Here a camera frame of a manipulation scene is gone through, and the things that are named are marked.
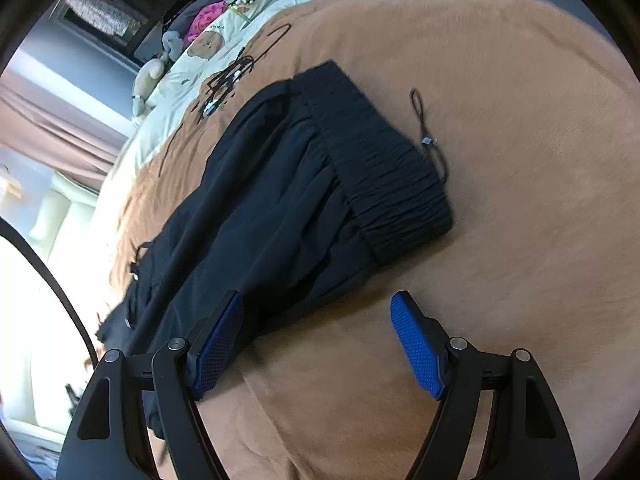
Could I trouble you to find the pink cloth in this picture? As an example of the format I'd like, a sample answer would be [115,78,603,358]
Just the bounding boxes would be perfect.
[184,2,226,43]

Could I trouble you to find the brown fleece blanket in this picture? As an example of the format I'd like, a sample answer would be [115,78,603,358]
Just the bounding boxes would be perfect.
[97,0,640,480]

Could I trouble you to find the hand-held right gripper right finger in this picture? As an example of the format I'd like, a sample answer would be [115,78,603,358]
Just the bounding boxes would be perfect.
[390,290,581,480]

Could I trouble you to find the cream padded headboard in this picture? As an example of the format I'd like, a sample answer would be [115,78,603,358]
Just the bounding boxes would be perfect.
[0,170,108,441]

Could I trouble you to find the pink curtain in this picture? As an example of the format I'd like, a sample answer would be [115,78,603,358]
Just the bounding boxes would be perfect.
[0,77,131,191]

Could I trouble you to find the black pants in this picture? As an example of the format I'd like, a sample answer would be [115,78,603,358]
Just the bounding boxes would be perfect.
[95,60,456,441]

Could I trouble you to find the tangled black cable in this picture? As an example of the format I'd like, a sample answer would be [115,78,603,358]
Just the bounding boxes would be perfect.
[197,22,293,121]

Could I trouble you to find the beige plush toy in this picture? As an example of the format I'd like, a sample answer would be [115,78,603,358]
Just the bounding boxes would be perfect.
[131,55,168,118]

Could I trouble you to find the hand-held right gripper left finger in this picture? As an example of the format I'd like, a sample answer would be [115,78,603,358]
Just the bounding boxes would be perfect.
[56,290,246,480]

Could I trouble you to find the grey plush toy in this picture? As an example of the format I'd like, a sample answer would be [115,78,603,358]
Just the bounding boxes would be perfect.
[160,30,183,58]

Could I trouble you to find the dark grey cloth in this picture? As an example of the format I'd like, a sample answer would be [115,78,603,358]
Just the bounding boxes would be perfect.
[167,0,261,36]

